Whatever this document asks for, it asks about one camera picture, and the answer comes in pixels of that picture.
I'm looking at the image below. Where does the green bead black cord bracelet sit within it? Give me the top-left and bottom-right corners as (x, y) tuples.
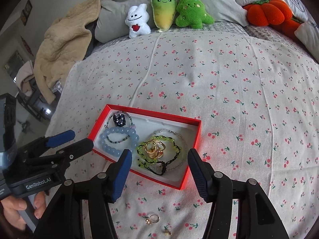
(136, 135), (182, 176)

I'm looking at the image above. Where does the small gold stud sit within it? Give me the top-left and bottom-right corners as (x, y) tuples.
(164, 228), (172, 235)

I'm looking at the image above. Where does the deer print pillow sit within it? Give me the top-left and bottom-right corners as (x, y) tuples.
(294, 21), (319, 62)

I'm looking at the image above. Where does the yellow green radish plush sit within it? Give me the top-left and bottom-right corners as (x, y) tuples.
(151, 0), (176, 32)

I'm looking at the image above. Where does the light blue bead bracelet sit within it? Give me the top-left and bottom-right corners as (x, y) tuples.
(100, 126), (140, 158)

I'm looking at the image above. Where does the gold ring cluster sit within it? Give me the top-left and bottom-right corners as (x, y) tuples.
(144, 139), (166, 159)

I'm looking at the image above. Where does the left hand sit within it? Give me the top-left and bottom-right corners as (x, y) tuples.
(1, 192), (46, 231)

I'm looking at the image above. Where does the clear bead bracelet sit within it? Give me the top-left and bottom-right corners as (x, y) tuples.
(149, 128), (187, 172)

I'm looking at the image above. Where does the beige quilted blanket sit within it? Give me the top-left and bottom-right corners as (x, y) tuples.
(33, 0), (101, 104)

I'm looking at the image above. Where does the black flower hair clip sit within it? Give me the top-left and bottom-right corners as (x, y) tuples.
(112, 113), (126, 127)

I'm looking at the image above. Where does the gold ring with charm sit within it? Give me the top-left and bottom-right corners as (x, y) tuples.
(145, 214), (161, 226)

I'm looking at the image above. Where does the white ghost plush toy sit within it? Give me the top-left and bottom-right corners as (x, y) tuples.
(125, 3), (151, 39)

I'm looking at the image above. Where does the green tree plush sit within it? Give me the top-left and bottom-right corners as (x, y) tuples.
(175, 0), (215, 29)

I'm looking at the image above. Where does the red cardboard box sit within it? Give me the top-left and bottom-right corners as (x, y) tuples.
(89, 104), (201, 190)

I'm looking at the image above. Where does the orange pumpkin plush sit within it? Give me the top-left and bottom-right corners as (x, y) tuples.
(243, 0), (302, 42)

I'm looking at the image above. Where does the cherry print bed sheet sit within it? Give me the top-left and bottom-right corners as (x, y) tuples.
(46, 23), (318, 238)

